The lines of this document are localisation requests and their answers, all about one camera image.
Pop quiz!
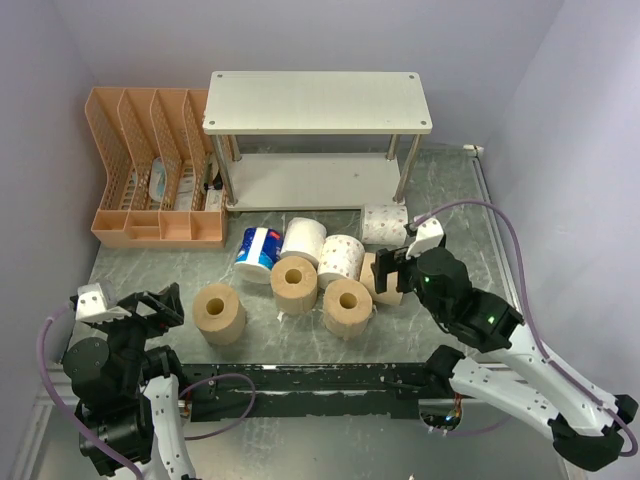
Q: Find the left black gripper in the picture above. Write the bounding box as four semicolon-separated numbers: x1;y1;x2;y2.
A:
87;280;181;392

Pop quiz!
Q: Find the brown paper roll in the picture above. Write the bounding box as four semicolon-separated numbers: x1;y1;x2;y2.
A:
359;252;403;306

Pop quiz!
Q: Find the white floral roll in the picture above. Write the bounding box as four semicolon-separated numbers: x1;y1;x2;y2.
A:
360;204;408;247
317;234;365;290

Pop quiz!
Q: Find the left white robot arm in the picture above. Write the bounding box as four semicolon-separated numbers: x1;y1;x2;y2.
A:
62;283;196;479

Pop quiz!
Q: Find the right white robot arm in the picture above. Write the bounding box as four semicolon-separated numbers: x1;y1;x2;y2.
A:
371;247;638;472

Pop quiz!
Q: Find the white two-tier metal shelf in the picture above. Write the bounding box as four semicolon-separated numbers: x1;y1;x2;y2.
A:
203;71;433;212

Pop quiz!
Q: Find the plain white paper roll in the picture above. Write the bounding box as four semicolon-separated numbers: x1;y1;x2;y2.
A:
280;217;327;268

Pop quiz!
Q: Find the blue wrapped paper roll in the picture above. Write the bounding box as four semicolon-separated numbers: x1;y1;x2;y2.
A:
234;227;283;284

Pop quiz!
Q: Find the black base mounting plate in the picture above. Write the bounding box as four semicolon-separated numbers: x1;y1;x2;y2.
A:
183;362;454;422

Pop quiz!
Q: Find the orange plastic file organizer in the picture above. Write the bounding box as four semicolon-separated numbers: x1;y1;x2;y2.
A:
85;87;227;248

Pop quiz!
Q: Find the tissue pack in organizer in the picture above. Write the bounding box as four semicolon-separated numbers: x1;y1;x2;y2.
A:
149;157;176;203

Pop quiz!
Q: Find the black pen in organizer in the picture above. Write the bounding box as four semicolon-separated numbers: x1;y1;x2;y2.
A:
200;154;212;195

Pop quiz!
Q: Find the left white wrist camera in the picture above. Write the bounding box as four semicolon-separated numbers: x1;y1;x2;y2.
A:
73;281;132;324

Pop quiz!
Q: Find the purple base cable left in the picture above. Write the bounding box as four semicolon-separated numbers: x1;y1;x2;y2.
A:
169;373;257;442

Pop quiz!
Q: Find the white wall plug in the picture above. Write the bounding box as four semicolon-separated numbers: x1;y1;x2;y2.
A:
463;144;484;155

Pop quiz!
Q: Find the aluminium frame rail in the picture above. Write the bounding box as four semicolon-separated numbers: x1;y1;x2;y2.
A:
470;157;588;479

